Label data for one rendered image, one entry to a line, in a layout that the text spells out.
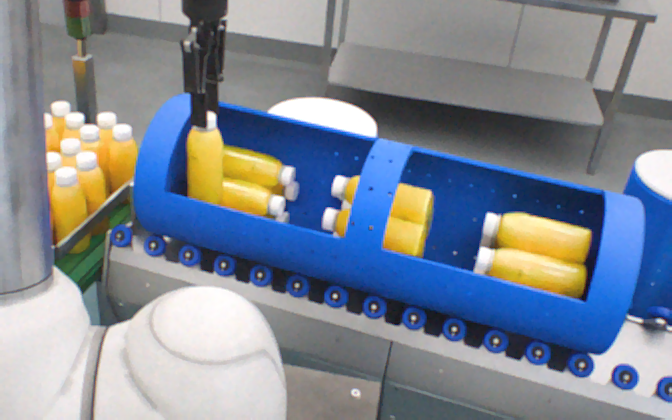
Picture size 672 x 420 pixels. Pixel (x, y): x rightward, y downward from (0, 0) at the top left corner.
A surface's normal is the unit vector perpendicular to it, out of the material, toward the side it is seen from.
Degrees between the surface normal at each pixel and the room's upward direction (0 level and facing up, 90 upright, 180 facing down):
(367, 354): 70
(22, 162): 81
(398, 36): 90
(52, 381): 61
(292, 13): 90
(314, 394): 1
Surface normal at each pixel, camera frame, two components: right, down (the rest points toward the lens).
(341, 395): 0.11, -0.84
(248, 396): 0.68, 0.11
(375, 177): -0.06, -0.49
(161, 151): -0.15, -0.19
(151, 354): -0.34, -0.28
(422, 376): -0.24, 0.18
